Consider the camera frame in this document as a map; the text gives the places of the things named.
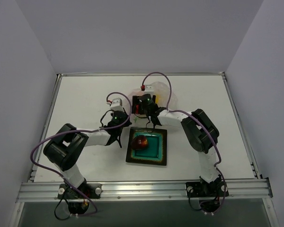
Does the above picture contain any translucent white plastic bag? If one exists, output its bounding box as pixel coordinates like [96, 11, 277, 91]
[128, 81, 178, 110]

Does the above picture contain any dark brown fake fruit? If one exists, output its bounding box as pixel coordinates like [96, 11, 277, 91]
[131, 135, 149, 150]

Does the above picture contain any yellow fake fruit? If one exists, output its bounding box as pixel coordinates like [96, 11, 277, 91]
[156, 95, 161, 105]

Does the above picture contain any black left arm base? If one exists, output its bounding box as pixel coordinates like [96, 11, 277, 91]
[56, 182, 102, 217]

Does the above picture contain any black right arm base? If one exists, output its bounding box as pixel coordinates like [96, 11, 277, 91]
[186, 180, 229, 216]

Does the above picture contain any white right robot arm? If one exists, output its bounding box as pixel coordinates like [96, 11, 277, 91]
[132, 94, 222, 195]

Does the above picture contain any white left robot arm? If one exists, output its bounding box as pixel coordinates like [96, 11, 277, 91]
[43, 108, 132, 198]

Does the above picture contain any teal square ceramic plate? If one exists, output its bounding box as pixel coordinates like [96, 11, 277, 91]
[125, 127, 167, 166]

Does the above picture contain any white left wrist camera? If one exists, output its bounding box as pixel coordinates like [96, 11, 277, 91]
[110, 98, 123, 111]

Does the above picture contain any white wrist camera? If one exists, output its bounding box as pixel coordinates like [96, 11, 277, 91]
[110, 98, 123, 111]
[141, 85, 154, 94]

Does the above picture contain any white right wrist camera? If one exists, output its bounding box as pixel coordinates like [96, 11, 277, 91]
[141, 85, 154, 94]

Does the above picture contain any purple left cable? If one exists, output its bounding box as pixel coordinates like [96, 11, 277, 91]
[29, 91, 133, 217]

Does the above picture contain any purple cable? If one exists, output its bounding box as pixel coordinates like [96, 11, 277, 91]
[141, 72, 228, 210]
[29, 91, 133, 217]

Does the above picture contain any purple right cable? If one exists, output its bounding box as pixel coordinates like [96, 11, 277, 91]
[141, 72, 228, 210]

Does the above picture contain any aluminium front rail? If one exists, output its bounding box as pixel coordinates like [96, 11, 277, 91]
[16, 179, 273, 202]

